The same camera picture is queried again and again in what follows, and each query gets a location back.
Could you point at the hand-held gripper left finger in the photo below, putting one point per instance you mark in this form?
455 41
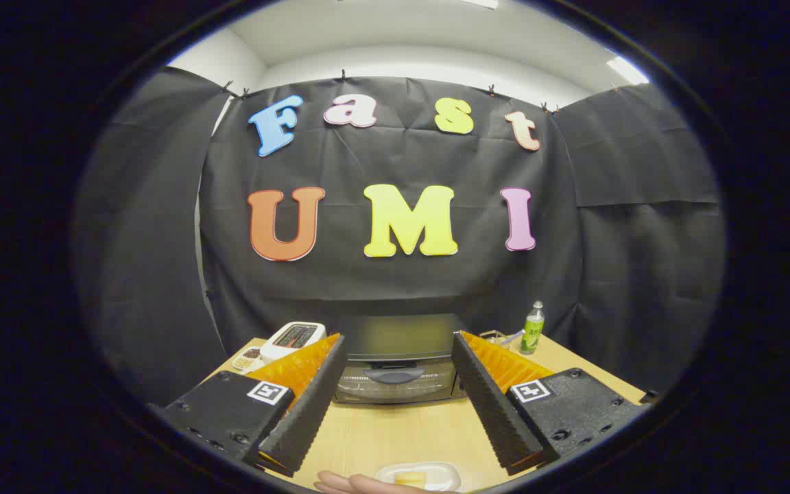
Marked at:
309 405

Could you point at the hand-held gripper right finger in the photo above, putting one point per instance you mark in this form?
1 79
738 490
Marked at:
494 405

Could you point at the golden bread roll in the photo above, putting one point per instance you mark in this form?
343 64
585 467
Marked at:
410 478

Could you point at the black toaster oven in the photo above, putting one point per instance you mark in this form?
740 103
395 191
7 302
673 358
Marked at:
398 336

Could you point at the white pop-up toaster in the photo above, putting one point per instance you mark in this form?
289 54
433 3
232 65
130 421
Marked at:
285 343

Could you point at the blue checkered straw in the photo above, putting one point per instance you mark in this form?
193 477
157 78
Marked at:
515 335

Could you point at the small snack tray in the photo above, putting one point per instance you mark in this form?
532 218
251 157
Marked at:
247 358

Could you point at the green label drink bottle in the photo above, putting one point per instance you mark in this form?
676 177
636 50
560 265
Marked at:
533 333

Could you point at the white oval plate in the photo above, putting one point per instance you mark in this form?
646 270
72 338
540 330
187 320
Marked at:
444 473

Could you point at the black backdrop cloth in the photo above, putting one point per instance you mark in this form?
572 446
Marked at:
395 288

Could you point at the ceiling light panel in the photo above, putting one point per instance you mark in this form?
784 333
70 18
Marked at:
627 70
481 3

